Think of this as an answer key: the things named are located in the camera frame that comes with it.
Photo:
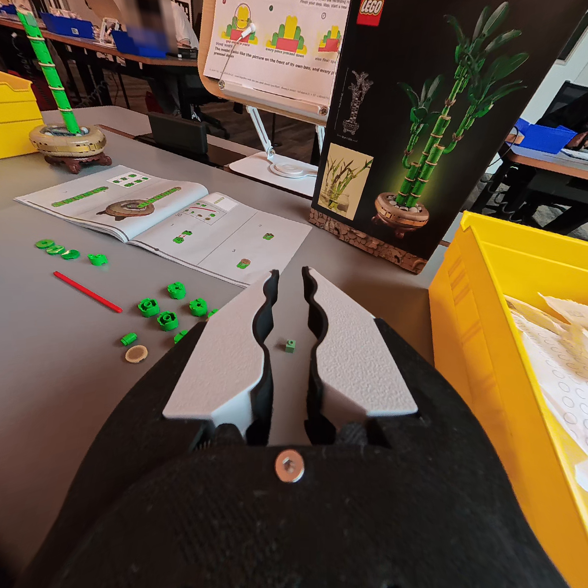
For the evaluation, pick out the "black electronic box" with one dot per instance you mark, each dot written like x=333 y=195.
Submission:
x=177 y=133

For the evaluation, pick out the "cluster of green round bricks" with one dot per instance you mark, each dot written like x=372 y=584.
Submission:
x=167 y=320

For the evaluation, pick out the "green bamboo brick model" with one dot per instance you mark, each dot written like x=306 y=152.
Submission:
x=69 y=142

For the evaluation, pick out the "tan round plate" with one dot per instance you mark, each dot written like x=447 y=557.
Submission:
x=136 y=354

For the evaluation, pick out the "printed instruction sheet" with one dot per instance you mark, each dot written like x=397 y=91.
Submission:
x=275 y=69

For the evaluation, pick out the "green notched brick piece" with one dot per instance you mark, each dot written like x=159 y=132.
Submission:
x=98 y=259

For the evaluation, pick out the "blue plastic bin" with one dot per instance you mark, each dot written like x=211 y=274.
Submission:
x=544 y=135
x=69 y=27
x=138 y=43

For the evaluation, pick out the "long background table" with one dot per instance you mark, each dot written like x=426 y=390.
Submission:
x=101 y=48

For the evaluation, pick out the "small green cylinder piece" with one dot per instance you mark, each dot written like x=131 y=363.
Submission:
x=129 y=339

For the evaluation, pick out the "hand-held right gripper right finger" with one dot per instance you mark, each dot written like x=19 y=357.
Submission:
x=363 y=367

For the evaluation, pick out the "open instruction booklet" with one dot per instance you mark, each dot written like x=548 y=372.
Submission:
x=239 y=229

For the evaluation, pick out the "thin red rod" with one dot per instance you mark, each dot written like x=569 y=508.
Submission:
x=87 y=291

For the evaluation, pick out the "green flat round plate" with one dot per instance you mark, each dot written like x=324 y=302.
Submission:
x=44 y=244
x=56 y=250
x=70 y=254

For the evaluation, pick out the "black toy set box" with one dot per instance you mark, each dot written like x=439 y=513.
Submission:
x=390 y=69

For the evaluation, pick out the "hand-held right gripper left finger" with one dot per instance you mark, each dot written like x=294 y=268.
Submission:
x=220 y=367

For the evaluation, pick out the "crumpled white paper bags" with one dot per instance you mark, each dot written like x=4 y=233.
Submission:
x=551 y=390

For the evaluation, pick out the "grey desk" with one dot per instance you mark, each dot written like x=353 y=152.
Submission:
x=46 y=367

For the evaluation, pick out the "yellow plastic bin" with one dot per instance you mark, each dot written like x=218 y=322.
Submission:
x=18 y=124
x=482 y=344

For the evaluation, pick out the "wooden edged side table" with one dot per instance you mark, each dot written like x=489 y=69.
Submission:
x=542 y=160

